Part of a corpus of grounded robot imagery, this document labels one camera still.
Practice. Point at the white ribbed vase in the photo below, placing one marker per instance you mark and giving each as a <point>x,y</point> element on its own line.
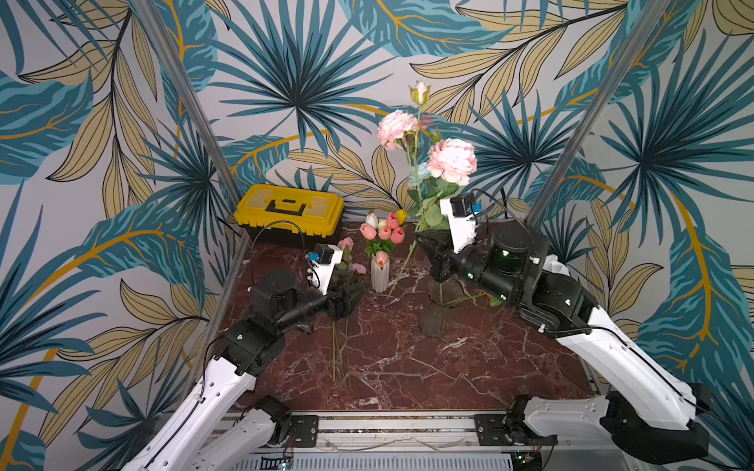
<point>380,272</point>

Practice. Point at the tulip bouquet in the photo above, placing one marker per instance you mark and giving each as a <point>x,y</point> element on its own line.
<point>383,235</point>

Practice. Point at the yellow black toolbox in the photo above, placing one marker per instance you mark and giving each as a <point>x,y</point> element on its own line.
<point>290,216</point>

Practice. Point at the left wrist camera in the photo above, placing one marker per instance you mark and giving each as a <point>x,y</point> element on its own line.
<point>322,261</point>

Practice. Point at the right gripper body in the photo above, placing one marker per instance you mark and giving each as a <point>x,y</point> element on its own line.
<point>447,259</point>

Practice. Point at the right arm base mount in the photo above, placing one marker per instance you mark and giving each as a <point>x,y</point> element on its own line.
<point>506,430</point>

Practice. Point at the clear glass vase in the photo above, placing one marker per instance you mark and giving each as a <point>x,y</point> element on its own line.
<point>444,298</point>

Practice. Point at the pink peony spray stem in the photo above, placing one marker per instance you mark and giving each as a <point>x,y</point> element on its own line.
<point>450,161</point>

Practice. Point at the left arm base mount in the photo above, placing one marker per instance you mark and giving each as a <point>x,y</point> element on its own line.
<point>297,431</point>

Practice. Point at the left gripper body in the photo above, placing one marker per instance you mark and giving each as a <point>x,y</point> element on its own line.
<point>337,305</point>

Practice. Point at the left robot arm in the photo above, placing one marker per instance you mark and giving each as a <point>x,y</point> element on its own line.
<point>279,302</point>

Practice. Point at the tall pink white flower spray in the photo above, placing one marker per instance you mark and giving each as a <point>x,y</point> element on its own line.
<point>422,185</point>

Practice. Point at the magenta rose stem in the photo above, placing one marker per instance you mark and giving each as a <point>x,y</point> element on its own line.
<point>340,329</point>

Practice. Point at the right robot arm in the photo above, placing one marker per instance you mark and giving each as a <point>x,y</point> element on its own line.
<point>649,414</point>

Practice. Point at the aluminium front rail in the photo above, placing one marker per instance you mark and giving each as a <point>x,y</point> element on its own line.
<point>400,427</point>

